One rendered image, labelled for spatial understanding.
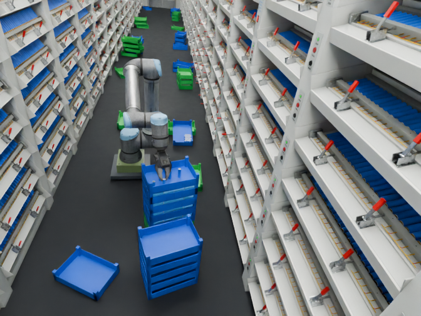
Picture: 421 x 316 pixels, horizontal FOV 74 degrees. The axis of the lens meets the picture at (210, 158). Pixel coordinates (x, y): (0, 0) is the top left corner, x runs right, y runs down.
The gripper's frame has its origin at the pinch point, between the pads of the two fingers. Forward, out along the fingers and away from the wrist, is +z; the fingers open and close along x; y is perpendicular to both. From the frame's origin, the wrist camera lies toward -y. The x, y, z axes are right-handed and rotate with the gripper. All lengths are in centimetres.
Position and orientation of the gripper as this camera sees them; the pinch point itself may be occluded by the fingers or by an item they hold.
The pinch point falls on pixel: (164, 179)
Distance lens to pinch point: 164.6
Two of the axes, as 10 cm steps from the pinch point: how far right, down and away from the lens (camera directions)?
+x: -9.1, 1.6, -3.9
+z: 0.0, 9.3, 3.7
